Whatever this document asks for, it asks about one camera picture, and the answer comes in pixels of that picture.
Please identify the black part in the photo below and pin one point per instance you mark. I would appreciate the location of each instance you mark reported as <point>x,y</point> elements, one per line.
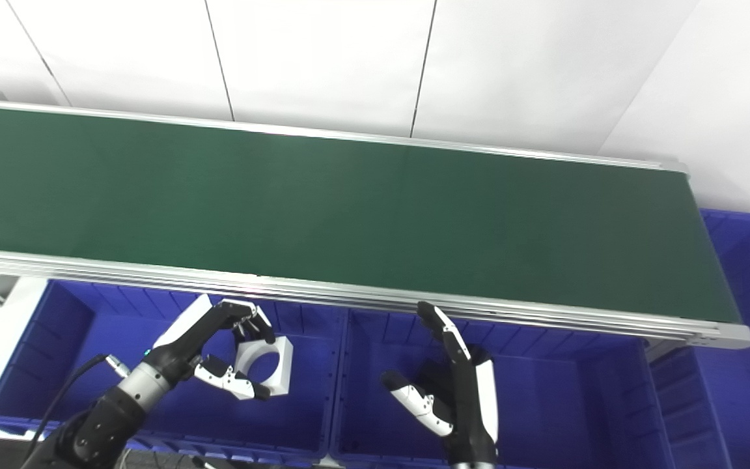
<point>433,379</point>

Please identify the blue plastic bin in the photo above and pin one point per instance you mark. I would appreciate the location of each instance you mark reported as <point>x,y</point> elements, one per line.
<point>577,404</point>
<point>739,365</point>
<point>56,365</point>

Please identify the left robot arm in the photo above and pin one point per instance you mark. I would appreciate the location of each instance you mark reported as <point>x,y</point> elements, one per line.
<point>95,423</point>

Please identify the white square part with hole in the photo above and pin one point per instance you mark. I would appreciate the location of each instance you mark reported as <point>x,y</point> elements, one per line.
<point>284,365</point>

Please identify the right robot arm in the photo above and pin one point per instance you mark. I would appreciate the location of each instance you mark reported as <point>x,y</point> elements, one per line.
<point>472,466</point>

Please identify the green conveyor belt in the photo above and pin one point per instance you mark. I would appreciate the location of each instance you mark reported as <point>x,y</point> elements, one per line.
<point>349,215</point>

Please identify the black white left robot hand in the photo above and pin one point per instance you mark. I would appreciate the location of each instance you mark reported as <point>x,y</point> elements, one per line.
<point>183,348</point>

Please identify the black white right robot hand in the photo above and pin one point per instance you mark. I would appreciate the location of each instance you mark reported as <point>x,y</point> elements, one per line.
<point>476,417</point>

